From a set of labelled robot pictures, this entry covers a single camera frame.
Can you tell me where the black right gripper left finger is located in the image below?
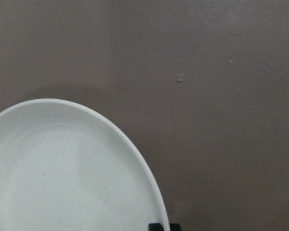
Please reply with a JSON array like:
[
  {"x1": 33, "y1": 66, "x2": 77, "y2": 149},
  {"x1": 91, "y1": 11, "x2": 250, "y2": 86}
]
[{"x1": 148, "y1": 223, "x2": 163, "y2": 231}]

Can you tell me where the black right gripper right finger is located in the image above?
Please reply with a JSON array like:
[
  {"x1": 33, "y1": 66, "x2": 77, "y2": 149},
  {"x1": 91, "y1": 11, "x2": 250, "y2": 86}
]
[{"x1": 170, "y1": 223, "x2": 181, "y2": 231}]

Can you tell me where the round white plate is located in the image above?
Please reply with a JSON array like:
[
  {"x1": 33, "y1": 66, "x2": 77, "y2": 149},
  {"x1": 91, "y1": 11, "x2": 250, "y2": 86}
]
[{"x1": 0, "y1": 99, "x2": 170, "y2": 231}]

